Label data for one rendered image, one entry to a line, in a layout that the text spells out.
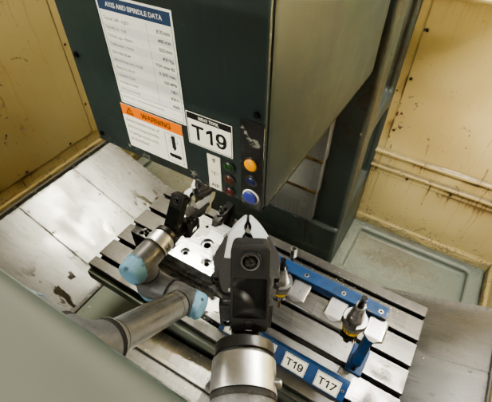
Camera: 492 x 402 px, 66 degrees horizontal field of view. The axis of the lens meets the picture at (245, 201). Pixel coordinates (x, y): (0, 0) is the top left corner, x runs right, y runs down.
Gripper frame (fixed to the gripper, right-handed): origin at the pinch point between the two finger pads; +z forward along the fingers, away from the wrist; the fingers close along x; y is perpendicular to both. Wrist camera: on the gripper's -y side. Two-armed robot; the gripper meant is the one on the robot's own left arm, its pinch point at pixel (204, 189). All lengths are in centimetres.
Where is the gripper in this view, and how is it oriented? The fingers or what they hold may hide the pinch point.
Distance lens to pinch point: 119.0
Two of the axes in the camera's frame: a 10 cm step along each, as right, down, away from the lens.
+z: 5.1, -6.2, 5.9
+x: 8.6, 3.6, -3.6
